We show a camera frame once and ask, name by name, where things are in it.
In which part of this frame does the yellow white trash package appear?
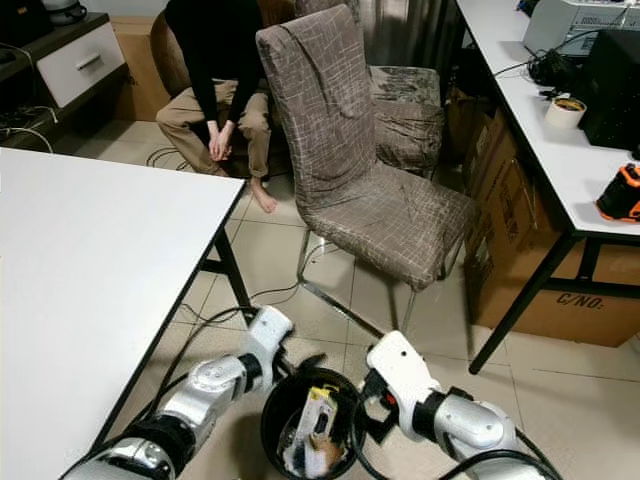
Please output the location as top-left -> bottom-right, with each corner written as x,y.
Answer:
299,384 -> 342,447

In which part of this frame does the black round rubbish bin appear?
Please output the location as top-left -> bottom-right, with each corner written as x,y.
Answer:
259,366 -> 367,480

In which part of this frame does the black table leg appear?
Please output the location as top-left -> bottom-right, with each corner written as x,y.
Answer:
205,228 -> 256,313

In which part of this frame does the brown patterned dining chair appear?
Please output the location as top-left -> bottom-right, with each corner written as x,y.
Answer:
254,4 -> 479,343
294,0 -> 447,178

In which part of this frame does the large printed cardboard box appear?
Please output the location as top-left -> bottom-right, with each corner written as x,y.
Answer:
463,108 -> 640,349

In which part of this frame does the orange black tool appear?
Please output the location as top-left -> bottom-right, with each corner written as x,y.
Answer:
595,162 -> 640,224

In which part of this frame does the seated person black top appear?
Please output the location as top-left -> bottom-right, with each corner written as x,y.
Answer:
155,0 -> 280,215

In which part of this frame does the brown armchair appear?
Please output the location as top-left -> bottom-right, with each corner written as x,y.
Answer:
148,0 -> 296,176

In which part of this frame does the white tape roll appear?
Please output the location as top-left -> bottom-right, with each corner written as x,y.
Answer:
544,95 -> 588,132

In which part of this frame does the small brown cardboard box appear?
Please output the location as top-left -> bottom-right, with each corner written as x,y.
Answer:
110,14 -> 163,123

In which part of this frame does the dark tv stand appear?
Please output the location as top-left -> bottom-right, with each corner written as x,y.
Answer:
0,10 -> 130,153

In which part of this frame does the black box device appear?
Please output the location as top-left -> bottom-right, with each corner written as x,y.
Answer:
578,27 -> 640,153

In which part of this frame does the grey printer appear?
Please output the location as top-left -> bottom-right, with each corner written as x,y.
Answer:
521,0 -> 640,57

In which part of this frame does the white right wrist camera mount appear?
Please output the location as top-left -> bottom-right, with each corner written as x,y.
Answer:
367,330 -> 442,417

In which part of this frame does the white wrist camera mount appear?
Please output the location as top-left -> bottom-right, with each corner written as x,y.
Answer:
244,304 -> 295,383
367,330 -> 442,417

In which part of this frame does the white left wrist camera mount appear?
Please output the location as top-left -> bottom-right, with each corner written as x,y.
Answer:
244,304 -> 295,383

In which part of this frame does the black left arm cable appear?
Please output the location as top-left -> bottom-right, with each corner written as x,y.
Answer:
160,306 -> 263,406

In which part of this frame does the white drawer with handle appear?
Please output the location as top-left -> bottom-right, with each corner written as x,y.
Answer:
35,21 -> 130,109

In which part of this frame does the black cable bundle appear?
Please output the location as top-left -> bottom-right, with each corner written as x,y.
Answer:
527,46 -> 583,91

